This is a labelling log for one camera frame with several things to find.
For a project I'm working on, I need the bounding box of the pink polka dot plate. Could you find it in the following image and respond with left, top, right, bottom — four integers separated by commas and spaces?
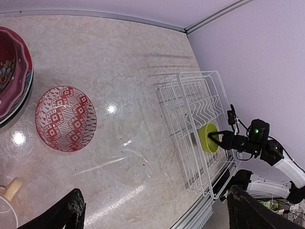
0, 26, 33, 118

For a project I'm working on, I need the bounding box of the white printed mug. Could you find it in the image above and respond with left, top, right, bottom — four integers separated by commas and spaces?
0, 197, 19, 229

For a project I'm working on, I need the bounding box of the lime green bowl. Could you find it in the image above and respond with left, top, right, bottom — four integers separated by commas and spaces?
197, 122, 218, 154

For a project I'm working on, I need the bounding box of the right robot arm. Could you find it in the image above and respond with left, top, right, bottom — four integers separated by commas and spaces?
207, 119, 305, 204

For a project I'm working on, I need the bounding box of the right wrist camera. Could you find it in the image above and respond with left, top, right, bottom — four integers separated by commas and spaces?
227, 104, 240, 135

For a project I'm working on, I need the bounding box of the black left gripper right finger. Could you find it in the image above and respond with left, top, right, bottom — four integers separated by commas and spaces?
227, 185, 301, 229

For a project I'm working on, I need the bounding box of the yellow cup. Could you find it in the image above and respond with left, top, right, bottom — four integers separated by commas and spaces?
0, 177, 23, 202

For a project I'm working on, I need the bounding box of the right aluminium corner post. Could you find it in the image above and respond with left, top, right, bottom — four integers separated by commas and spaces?
184, 0, 252, 35

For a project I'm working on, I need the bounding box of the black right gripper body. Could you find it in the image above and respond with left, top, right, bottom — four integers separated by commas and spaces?
222, 131, 248, 152

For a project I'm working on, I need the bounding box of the black rimmed striped plate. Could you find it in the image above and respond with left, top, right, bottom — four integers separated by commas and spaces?
0, 71, 34, 133

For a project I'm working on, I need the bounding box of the dark red floral plate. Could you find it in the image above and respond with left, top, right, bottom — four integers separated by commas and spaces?
0, 31, 16, 92

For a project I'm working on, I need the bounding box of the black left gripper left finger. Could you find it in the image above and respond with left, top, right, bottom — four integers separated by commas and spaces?
19, 188, 86, 229

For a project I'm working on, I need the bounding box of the blue white zigzag bowl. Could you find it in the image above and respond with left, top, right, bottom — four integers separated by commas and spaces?
35, 86, 97, 153

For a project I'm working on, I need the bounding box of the white wire dish rack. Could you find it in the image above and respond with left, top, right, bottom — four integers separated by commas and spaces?
157, 71, 240, 199

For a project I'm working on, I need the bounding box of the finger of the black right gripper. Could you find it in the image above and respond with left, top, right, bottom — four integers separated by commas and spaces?
208, 131, 226, 146

